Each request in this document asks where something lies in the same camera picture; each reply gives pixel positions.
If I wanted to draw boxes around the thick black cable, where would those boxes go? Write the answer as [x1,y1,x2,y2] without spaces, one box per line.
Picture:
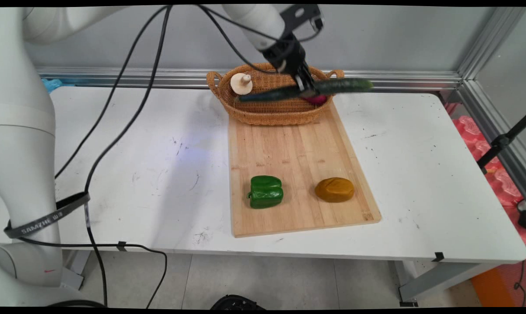
[83,5,174,307]

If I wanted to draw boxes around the black tripod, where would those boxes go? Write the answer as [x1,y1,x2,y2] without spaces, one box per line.
[476,112,526,175]

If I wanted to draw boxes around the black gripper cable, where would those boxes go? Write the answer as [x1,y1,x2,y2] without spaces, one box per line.
[196,4,323,75]

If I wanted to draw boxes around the upright aluminium frame post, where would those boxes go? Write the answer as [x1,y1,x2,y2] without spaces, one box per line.
[457,6,526,80]

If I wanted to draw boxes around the orange box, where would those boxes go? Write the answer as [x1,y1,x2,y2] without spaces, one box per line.
[470,261,526,308]

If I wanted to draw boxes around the wooden toy mushroom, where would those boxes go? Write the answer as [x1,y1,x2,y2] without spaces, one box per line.
[230,73,254,96]

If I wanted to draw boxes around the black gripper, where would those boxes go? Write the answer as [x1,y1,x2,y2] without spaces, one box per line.
[262,35,317,94]

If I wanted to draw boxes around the black SAMZHE strap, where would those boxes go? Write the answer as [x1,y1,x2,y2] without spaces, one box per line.
[3,191,91,239]

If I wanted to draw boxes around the pink foam tray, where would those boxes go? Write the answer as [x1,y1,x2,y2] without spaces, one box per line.
[445,102,526,246]

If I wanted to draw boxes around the bamboo cutting board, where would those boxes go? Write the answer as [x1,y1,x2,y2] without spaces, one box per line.
[227,101,382,239]

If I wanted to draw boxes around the sloping aluminium frame rail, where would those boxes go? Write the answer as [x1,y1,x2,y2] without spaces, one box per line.
[457,79,526,202]

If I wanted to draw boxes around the green bell pepper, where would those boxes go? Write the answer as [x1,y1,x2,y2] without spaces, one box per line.
[247,175,285,209]

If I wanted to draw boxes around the long green cucumber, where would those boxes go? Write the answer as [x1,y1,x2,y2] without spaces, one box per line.
[238,78,374,103]

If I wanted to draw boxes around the grey table leg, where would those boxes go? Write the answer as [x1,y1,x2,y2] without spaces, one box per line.
[61,249,92,291]
[394,260,504,306]

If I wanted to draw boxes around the horizontal aluminium frame rail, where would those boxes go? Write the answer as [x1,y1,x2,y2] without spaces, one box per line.
[35,66,464,91]

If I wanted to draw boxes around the thin black cable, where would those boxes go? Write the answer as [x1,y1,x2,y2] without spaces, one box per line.
[55,5,172,180]

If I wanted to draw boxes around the brown potato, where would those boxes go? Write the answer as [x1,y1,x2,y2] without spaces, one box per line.
[314,177,355,203]

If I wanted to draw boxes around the black round floor object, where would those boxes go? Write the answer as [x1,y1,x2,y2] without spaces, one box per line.
[210,294,266,311]

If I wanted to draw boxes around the black floor cable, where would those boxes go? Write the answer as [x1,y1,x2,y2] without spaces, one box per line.
[16,235,168,309]

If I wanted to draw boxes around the woven wicker basket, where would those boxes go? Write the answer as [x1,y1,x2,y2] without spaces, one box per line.
[206,62,345,126]

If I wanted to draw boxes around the blue plastic bag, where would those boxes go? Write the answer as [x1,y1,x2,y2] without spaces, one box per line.
[41,78,76,94]

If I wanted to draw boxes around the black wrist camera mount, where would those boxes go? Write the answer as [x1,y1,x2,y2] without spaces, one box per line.
[280,4,325,34]

